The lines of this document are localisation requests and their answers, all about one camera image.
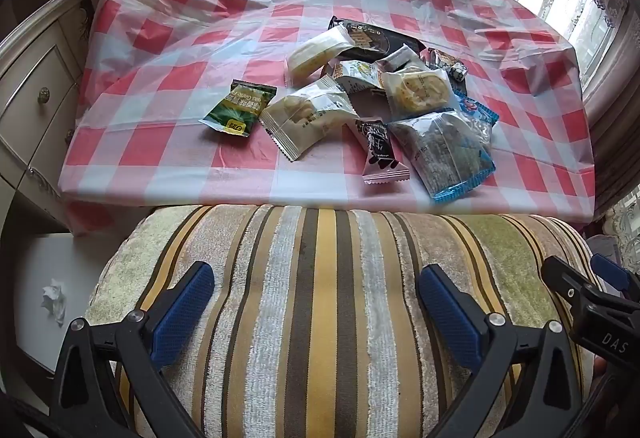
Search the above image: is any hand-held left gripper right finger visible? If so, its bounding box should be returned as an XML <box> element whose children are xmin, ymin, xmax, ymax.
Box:
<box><xmin>417</xmin><ymin>264</ymin><xmax>583</xmax><ymax>438</ymax></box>

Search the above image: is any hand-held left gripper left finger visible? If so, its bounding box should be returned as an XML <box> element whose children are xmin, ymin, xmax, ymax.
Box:
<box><xmin>47</xmin><ymin>262</ymin><xmax>216</xmax><ymax>438</ymax></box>

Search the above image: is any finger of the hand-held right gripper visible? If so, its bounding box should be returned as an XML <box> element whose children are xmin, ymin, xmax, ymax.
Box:
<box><xmin>541</xmin><ymin>255</ymin><xmax>606</xmax><ymax>309</ymax></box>
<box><xmin>590</xmin><ymin>254</ymin><xmax>640</xmax><ymax>303</ymax></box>

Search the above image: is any pink black chocolate packet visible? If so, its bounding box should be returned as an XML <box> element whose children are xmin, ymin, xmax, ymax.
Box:
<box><xmin>342</xmin><ymin>118</ymin><xmax>411</xmax><ymax>186</ymax></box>

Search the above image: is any white round biscuit packet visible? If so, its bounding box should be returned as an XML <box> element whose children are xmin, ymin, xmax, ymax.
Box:
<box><xmin>382</xmin><ymin>65</ymin><xmax>458</xmax><ymax>119</ymax></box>

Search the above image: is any white lime green snack packet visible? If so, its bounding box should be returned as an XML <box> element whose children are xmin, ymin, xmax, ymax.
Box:
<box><xmin>327</xmin><ymin>60</ymin><xmax>386</xmax><ymax>96</ymax></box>

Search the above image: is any translucent yellow cake packet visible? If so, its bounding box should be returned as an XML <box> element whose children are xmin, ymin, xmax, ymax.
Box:
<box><xmin>285</xmin><ymin>25</ymin><xmax>362</xmax><ymax>86</ymax></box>

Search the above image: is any striped sofa cushion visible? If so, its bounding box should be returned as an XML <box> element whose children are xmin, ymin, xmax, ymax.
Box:
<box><xmin>85</xmin><ymin>204</ymin><xmax>608</xmax><ymax>438</ymax></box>

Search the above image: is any crumpled white tissue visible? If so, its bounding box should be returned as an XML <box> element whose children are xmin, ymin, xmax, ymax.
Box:
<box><xmin>41</xmin><ymin>282</ymin><xmax>68</xmax><ymax>326</ymax></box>

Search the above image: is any brown drape curtain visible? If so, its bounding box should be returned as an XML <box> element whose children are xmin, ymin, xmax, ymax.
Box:
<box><xmin>582</xmin><ymin>12</ymin><xmax>640</xmax><ymax>229</ymax></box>

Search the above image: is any clear blue-edged dark snack packet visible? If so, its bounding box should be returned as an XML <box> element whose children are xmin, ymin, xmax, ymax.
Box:
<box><xmin>387</xmin><ymin>110</ymin><xmax>497</xmax><ymax>203</ymax></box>

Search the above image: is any blue cartoon snack packet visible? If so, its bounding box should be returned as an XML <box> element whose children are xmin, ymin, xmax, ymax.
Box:
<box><xmin>452</xmin><ymin>92</ymin><xmax>501</xmax><ymax>149</ymax></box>

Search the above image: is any dark green snack packet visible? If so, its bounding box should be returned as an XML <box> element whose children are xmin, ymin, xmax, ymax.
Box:
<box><xmin>198</xmin><ymin>78</ymin><xmax>278</xmax><ymax>145</ymax></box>

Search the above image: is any clear packet of pale cookies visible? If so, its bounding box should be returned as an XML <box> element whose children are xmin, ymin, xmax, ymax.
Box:
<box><xmin>258</xmin><ymin>75</ymin><xmax>357</xmax><ymax>163</ymax></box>

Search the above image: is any cream wooden cabinet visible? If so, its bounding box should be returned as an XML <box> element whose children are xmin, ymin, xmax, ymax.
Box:
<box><xmin>0</xmin><ymin>0</ymin><xmax>96</xmax><ymax>219</ymax></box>

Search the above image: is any dark red snack packet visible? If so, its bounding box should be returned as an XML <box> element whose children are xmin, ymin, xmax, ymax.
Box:
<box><xmin>422</xmin><ymin>48</ymin><xmax>461</xmax><ymax>68</ymax></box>

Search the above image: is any small brown white packet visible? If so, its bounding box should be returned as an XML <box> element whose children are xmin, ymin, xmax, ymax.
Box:
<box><xmin>375</xmin><ymin>45</ymin><xmax>426</xmax><ymax>73</ymax></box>

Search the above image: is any red white checkered tablecloth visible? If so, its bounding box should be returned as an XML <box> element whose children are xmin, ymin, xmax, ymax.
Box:
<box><xmin>59</xmin><ymin>0</ymin><xmax>597</xmax><ymax>239</ymax></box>

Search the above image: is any black cracker packet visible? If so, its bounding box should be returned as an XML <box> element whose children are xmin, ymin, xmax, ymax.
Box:
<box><xmin>327</xmin><ymin>15</ymin><xmax>426</xmax><ymax>63</ymax></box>

